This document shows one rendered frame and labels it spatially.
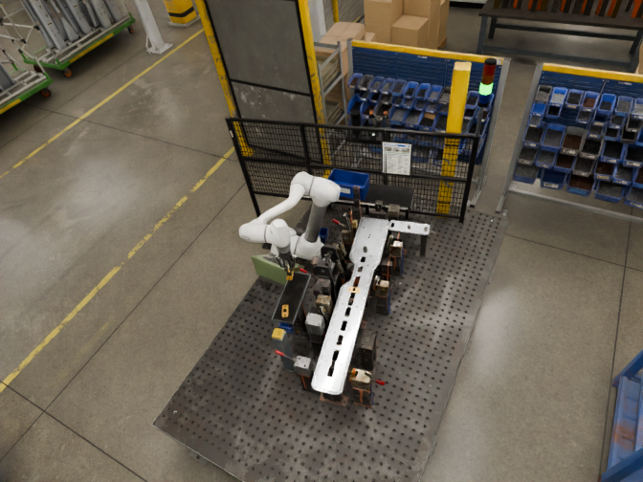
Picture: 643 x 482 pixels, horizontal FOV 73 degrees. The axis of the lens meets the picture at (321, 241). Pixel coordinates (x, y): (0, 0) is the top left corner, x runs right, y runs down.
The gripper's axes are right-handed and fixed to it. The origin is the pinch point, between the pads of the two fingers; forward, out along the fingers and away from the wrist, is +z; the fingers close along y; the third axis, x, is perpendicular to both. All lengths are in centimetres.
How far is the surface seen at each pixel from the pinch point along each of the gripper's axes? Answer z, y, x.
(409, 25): 30, 106, 450
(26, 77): 87, -514, 490
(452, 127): -36, 106, 95
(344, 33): 6, 23, 373
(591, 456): 128, 199, -61
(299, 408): 62, 4, -61
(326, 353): 31, 23, -39
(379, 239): 25, 57, 49
